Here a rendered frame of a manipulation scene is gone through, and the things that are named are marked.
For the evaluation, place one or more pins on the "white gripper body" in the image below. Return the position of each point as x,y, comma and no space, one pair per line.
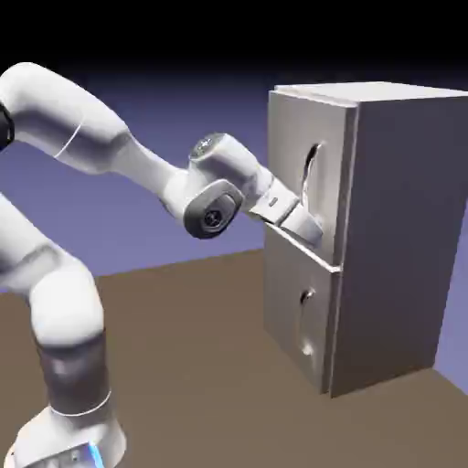
302,223

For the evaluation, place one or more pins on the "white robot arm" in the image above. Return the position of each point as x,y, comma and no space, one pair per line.
91,128

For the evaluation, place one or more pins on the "short grey cabinet door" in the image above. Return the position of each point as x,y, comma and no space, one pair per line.
285,292

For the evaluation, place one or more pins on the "tall grey cabinet door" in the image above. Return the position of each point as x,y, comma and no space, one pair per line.
289,146

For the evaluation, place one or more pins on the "grey cabinet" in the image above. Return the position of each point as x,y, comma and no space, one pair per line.
398,237

